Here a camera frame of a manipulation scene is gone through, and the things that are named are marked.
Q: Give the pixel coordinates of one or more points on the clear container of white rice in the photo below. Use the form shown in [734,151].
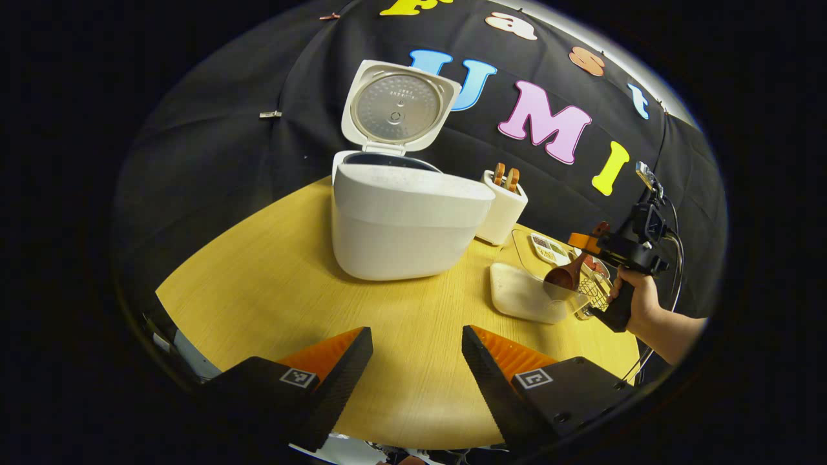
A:
[517,297]

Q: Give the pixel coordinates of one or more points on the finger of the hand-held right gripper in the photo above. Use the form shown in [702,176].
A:
[581,241]

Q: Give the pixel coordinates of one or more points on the bread slice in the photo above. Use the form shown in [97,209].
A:
[513,179]
[499,174]

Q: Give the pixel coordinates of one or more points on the silver cloth clip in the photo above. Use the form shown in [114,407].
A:
[271,114]

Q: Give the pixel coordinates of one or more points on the white toaster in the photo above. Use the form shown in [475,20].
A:
[501,213]

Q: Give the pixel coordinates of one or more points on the white divided dish of beans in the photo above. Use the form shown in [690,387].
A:
[549,248]

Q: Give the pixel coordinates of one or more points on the brown wooden spoon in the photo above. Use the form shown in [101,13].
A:
[561,278]

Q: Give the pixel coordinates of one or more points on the white rice cooker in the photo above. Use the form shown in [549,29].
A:
[400,239]

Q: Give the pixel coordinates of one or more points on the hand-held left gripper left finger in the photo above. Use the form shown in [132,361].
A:
[336,394]

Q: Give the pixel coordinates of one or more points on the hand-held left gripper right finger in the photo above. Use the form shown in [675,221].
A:
[494,394]

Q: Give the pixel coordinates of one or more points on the black backdrop cloth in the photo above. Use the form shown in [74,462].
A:
[226,148]

